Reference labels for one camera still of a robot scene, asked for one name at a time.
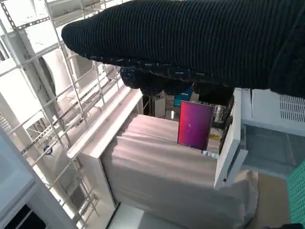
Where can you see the monitor with pink purple screen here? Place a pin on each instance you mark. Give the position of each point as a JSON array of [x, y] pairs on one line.
[[195, 124]]

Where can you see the teal box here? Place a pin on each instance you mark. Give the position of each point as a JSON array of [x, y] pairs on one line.
[[183, 97]]

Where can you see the white metal strut frame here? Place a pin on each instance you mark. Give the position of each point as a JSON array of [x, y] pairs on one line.
[[31, 23]]

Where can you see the white partition panel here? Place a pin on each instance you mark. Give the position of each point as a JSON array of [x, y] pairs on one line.
[[95, 176]]

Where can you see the white round duct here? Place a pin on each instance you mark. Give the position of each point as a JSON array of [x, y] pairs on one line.
[[64, 66]]

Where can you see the white mesh front cabinet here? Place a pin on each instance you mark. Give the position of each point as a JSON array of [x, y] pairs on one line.
[[228, 157]]

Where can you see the blue round fitting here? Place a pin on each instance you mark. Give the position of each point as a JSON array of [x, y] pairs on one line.
[[47, 149]]

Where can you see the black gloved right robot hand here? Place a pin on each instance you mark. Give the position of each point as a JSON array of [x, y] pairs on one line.
[[190, 35]]

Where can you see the green cutting mat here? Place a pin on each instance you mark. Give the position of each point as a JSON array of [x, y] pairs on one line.
[[297, 195]]

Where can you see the white unit with dark window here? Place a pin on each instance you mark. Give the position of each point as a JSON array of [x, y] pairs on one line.
[[14, 181]]

